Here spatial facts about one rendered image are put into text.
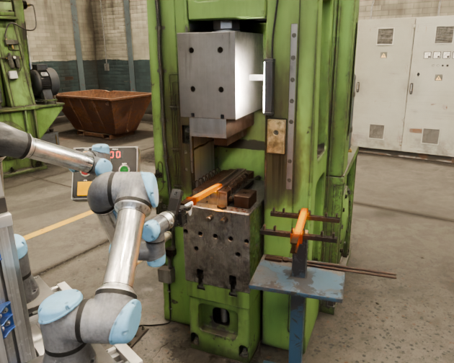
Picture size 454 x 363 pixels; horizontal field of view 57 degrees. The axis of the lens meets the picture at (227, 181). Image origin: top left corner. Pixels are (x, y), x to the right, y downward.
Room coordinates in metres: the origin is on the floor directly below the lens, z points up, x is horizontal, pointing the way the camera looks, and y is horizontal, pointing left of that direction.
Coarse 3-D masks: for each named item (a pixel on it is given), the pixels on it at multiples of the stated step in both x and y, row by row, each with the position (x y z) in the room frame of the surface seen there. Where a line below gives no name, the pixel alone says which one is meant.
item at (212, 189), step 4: (216, 184) 2.09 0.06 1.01; (220, 184) 2.09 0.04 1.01; (208, 188) 2.01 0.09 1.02; (212, 188) 2.01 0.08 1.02; (216, 188) 2.04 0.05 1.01; (200, 192) 1.92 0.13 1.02; (204, 192) 1.92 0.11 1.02; (208, 192) 1.95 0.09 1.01; (212, 192) 1.99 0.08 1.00; (192, 196) 1.86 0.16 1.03; (196, 196) 1.86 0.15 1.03; (200, 196) 1.87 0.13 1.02; (204, 196) 1.91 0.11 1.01; (184, 200) 1.77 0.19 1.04; (188, 200) 1.77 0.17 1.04; (192, 200) 1.80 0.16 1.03; (196, 200) 1.83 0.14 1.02; (184, 204) 1.73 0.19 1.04; (196, 204) 1.81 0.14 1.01
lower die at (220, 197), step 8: (216, 176) 2.33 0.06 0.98; (224, 176) 2.29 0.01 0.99; (208, 184) 2.15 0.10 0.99; (224, 184) 2.12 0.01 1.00; (192, 192) 2.09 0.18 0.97; (216, 192) 2.04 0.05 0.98; (224, 192) 2.02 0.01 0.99; (232, 192) 2.08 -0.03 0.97; (200, 200) 2.07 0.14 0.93; (208, 200) 2.05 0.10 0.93; (216, 200) 2.04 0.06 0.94; (224, 200) 2.02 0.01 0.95
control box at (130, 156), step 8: (112, 152) 2.16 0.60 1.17; (120, 152) 2.16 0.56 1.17; (128, 152) 2.16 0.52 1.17; (136, 152) 2.17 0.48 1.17; (112, 160) 2.14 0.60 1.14; (120, 160) 2.14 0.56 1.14; (128, 160) 2.14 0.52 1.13; (136, 160) 2.14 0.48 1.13; (112, 168) 2.12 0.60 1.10; (128, 168) 2.12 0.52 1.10; (136, 168) 2.12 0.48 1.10; (72, 176) 2.09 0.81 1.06; (80, 176) 2.09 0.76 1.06; (88, 176) 2.09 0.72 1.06; (72, 184) 2.07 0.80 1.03; (72, 192) 2.05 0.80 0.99; (80, 200) 2.06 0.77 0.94
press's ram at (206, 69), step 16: (192, 32) 2.08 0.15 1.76; (208, 32) 2.05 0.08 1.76; (224, 32) 2.02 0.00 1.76; (240, 32) 2.06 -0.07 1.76; (192, 48) 2.08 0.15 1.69; (208, 48) 2.05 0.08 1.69; (224, 48) 2.02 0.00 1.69; (240, 48) 2.05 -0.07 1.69; (256, 48) 2.27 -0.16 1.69; (192, 64) 2.08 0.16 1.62; (208, 64) 2.05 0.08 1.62; (224, 64) 2.02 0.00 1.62; (240, 64) 2.05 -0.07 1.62; (256, 64) 2.27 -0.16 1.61; (192, 80) 2.08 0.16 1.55; (208, 80) 2.05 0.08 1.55; (224, 80) 2.02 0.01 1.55; (240, 80) 2.05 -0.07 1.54; (256, 80) 2.16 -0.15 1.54; (192, 96) 2.08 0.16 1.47; (208, 96) 2.05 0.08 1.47; (224, 96) 2.02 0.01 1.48; (240, 96) 2.05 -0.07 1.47; (256, 96) 2.28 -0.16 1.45; (192, 112) 2.08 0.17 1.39; (208, 112) 2.05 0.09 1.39; (224, 112) 2.02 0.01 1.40; (240, 112) 2.05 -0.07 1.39
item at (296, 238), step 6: (306, 210) 1.78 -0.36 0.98; (300, 216) 1.71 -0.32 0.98; (306, 216) 1.76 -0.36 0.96; (300, 222) 1.65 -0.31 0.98; (300, 228) 1.58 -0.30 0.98; (294, 234) 1.50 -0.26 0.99; (300, 234) 1.53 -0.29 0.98; (294, 240) 1.45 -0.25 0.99; (300, 240) 1.50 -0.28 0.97; (294, 246) 1.43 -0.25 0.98; (294, 252) 1.43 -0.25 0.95
